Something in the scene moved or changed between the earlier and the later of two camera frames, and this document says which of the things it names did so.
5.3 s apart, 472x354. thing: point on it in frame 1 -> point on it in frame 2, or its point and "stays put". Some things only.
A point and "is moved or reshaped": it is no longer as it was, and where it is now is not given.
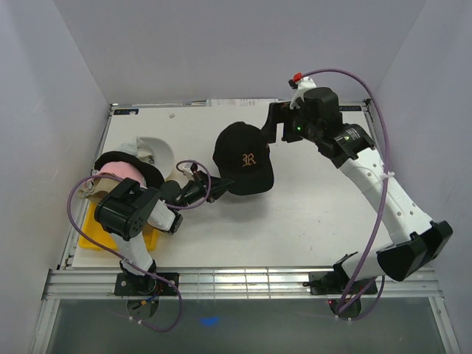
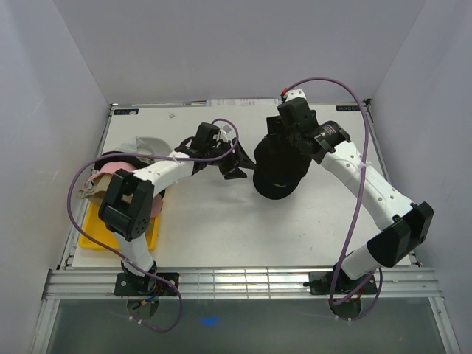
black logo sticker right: x=349 y=108 stays put
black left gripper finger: x=218 y=185 -> x=243 y=158
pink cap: x=121 y=169 stays put
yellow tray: x=94 y=231 stays put
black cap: x=242 y=154 is moved or reshaped
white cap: x=152 y=151 stays put
